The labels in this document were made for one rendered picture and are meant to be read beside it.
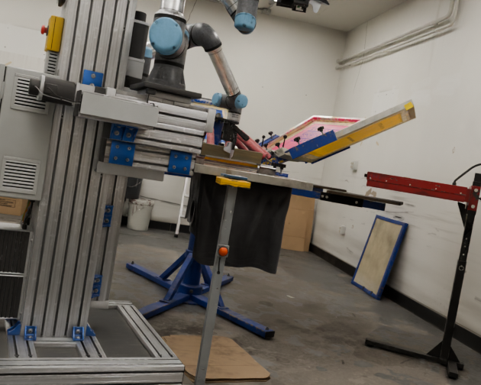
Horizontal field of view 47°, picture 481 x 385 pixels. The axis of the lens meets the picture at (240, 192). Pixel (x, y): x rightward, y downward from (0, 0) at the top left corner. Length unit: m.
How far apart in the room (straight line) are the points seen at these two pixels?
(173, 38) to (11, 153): 0.72
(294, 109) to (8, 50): 3.64
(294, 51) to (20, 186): 5.82
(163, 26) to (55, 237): 0.91
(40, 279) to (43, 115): 0.63
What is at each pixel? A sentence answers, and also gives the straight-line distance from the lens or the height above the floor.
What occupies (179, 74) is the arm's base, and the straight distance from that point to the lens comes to 2.15.
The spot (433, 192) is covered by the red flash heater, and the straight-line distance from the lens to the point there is 3.44.
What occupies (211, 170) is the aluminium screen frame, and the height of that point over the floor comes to 0.97.
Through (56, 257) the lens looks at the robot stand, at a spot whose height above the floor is 0.55.
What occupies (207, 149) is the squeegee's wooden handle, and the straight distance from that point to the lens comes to 3.13.
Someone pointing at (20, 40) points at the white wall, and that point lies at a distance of 7.42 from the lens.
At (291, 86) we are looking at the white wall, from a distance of 7.53.
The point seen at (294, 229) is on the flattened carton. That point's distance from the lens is 7.46.
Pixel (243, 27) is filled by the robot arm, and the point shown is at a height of 1.50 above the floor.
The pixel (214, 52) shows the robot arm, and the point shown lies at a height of 1.56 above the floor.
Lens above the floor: 1.03
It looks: 3 degrees down
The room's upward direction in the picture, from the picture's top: 10 degrees clockwise
